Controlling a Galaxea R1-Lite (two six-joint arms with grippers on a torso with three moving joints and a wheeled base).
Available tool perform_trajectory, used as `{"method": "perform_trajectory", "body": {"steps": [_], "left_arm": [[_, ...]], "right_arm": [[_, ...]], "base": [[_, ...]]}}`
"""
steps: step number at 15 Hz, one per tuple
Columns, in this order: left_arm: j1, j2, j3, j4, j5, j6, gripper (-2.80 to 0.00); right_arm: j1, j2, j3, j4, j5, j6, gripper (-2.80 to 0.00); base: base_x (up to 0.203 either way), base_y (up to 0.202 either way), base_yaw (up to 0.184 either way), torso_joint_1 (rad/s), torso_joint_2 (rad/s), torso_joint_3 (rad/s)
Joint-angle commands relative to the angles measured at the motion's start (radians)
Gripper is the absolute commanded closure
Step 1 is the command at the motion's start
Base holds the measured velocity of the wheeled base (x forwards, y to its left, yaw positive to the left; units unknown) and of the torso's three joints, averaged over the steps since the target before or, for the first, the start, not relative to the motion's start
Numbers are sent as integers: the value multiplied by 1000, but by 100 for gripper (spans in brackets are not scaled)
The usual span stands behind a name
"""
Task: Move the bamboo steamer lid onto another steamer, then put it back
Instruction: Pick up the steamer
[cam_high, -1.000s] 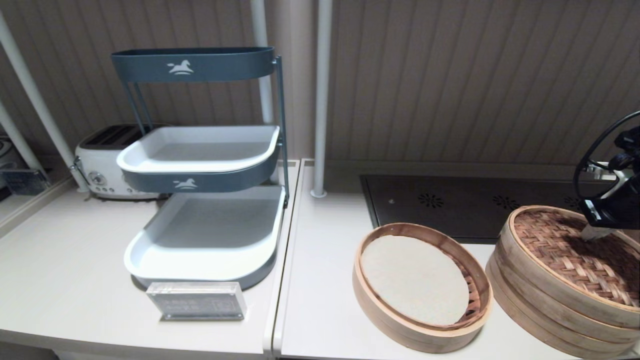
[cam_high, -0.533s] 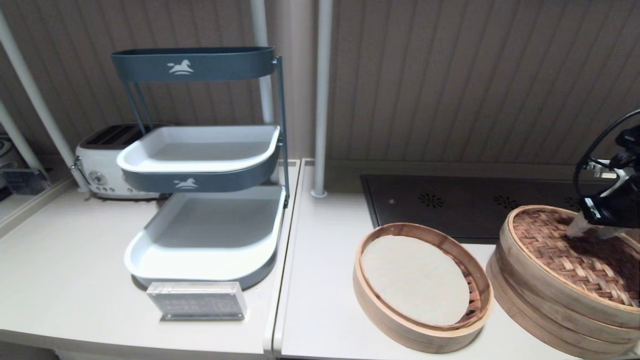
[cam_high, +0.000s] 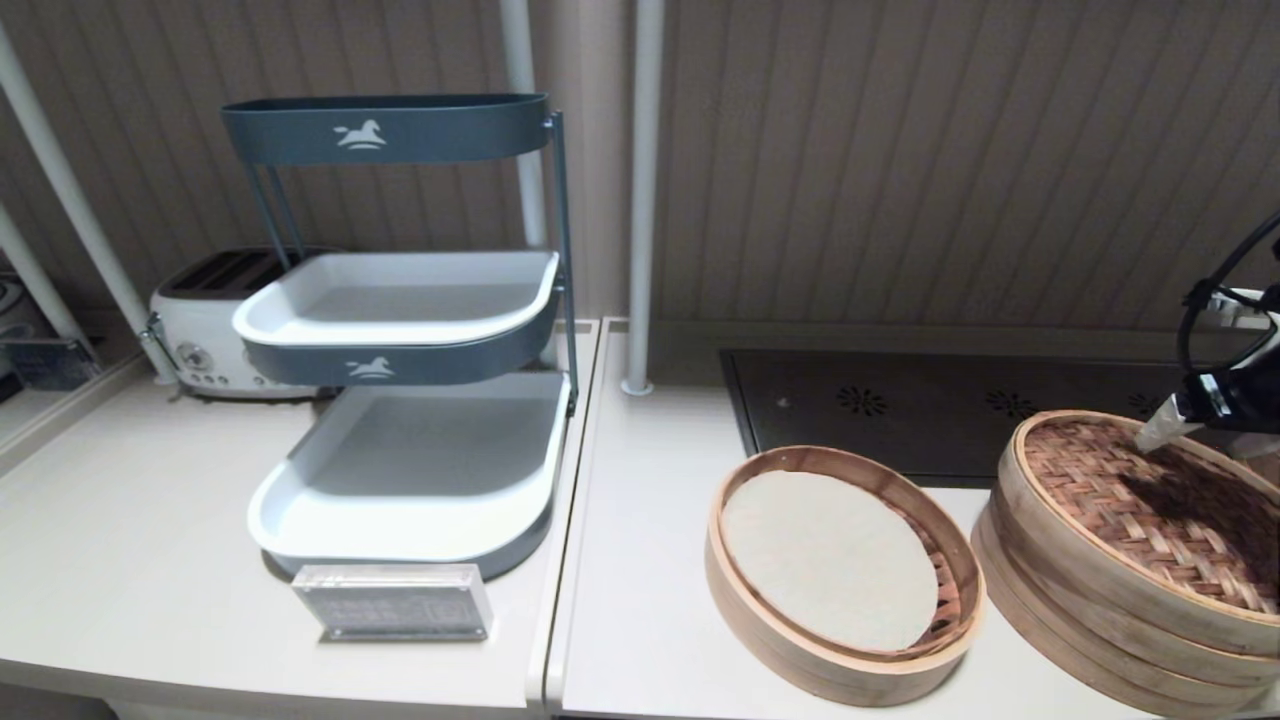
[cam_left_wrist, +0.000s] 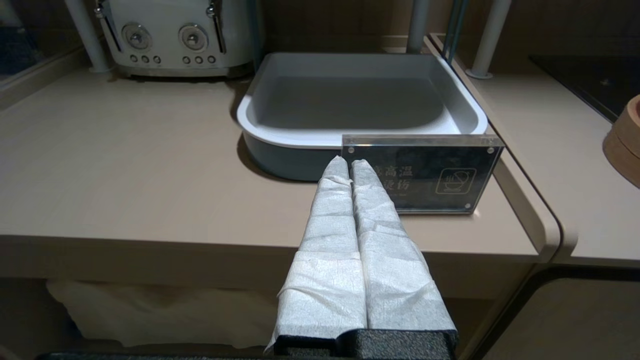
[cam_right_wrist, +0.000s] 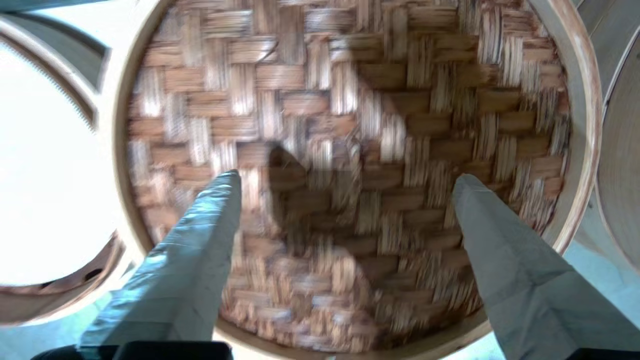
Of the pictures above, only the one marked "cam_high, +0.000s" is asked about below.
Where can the grey three-tier tray rack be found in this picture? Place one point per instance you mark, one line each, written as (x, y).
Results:
(400, 132)

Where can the right bamboo steamer with lid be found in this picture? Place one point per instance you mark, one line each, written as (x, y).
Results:
(1035, 598)

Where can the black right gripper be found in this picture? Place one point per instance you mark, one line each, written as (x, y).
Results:
(1245, 400)

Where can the clear acrylic warning sign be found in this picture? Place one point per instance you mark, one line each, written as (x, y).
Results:
(400, 605)

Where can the white retro toaster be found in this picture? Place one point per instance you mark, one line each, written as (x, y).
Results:
(195, 330)

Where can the round mesh steamer liner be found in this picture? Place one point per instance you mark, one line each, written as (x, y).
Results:
(830, 560)

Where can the white upright support pole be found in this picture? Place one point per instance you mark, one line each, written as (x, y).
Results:
(645, 150)
(520, 50)

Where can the woven bamboo steamer lid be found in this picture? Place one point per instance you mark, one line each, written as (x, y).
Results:
(1090, 480)

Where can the bamboo steamer basket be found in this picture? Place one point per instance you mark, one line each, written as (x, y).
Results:
(1050, 655)
(760, 640)

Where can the long slanted white pole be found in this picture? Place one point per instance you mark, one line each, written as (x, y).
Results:
(85, 200)

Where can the right wrist camera assembly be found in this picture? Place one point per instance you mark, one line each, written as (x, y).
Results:
(1235, 308)

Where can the white round appliance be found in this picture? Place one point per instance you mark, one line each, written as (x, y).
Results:
(10, 308)

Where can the short slanted white pole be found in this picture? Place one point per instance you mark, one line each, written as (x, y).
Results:
(40, 283)

